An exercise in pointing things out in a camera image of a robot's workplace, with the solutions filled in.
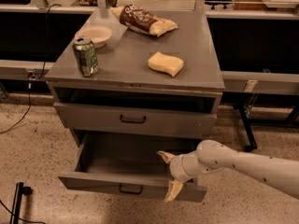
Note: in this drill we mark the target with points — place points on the black table leg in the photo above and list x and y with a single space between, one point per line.
252 143

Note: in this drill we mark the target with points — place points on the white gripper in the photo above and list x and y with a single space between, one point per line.
177 168

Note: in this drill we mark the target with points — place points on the yellow sponge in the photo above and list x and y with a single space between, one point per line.
166 64

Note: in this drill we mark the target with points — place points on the grey drawer cabinet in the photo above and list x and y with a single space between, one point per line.
124 78

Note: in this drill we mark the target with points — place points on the grey drawer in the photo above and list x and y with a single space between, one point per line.
124 164
117 119

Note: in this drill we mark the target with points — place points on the green soda can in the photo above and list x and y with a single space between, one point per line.
85 54

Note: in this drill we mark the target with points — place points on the grey side table rail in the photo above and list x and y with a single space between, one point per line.
263 83

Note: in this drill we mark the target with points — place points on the grey top drawer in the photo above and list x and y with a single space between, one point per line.
117 119

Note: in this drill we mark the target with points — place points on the white bowl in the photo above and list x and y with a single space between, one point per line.
98 34

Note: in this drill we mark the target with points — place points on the brown chip bag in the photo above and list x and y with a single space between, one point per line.
142 21

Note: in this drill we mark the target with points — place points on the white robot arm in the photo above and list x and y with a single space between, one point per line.
277 173

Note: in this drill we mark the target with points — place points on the black stand bottom left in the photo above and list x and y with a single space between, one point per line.
20 191

